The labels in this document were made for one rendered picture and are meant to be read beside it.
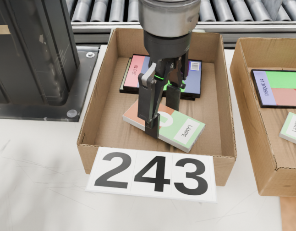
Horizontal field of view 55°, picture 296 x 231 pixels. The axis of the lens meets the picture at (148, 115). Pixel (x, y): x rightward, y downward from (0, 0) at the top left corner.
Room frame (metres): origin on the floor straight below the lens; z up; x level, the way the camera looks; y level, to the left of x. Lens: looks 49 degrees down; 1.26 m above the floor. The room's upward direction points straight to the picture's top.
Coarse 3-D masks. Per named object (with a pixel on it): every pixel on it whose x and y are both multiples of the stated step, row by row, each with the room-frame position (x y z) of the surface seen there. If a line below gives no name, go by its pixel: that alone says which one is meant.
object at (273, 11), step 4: (264, 0) 1.02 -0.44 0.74; (268, 0) 0.99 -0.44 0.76; (272, 0) 0.96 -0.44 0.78; (276, 0) 0.93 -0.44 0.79; (280, 0) 0.90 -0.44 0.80; (264, 4) 1.01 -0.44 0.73; (268, 4) 0.98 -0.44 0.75; (272, 4) 0.95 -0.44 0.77; (276, 4) 0.92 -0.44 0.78; (280, 4) 0.90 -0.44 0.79; (268, 8) 0.97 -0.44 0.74; (272, 8) 0.94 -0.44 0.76; (276, 8) 0.91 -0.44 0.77; (268, 12) 0.96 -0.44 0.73; (272, 12) 0.93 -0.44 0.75; (276, 12) 0.90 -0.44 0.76; (272, 16) 0.92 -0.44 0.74; (276, 16) 0.90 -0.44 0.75; (272, 20) 0.91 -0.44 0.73
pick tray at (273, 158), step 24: (240, 48) 0.58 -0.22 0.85; (264, 48) 0.62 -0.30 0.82; (288, 48) 0.62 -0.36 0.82; (240, 72) 0.53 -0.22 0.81; (240, 96) 0.48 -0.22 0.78; (264, 120) 0.42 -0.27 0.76; (264, 144) 0.30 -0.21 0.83; (288, 144) 0.36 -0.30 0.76; (264, 168) 0.27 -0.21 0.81; (288, 168) 0.24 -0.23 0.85; (264, 192) 0.24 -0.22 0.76; (288, 192) 0.24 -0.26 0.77
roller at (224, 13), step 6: (216, 0) 1.03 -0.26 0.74; (222, 0) 1.01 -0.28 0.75; (216, 6) 1.00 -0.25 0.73; (222, 6) 0.97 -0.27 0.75; (228, 6) 0.98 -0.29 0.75; (216, 12) 0.98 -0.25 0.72; (222, 12) 0.93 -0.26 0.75; (228, 12) 0.93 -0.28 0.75; (222, 18) 0.90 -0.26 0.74; (228, 18) 0.89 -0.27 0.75
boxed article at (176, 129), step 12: (132, 108) 0.42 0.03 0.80; (168, 108) 0.42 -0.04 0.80; (132, 120) 0.39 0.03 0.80; (168, 120) 0.39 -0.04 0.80; (180, 120) 0.39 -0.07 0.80; (192, 120) 0.39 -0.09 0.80; (168, 132) 0.35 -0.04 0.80; (180, 132) 0.35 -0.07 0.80; (192, 132) 0.35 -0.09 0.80; (180, 144) 0.32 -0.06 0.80; (192, 144) 0.33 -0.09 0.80
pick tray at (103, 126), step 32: (128, 32) 0.66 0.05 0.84; (192, 32) 0.64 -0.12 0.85; (224, 64) 0.52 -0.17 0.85; (96, 96) 0.43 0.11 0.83; (128, 96) 0.50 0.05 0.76; (224, 96) 0.44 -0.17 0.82; (96, 128) 0.39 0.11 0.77; (128, 128) 0.40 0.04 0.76; (224, 128) 0.37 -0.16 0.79; (224, 160) 0.26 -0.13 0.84
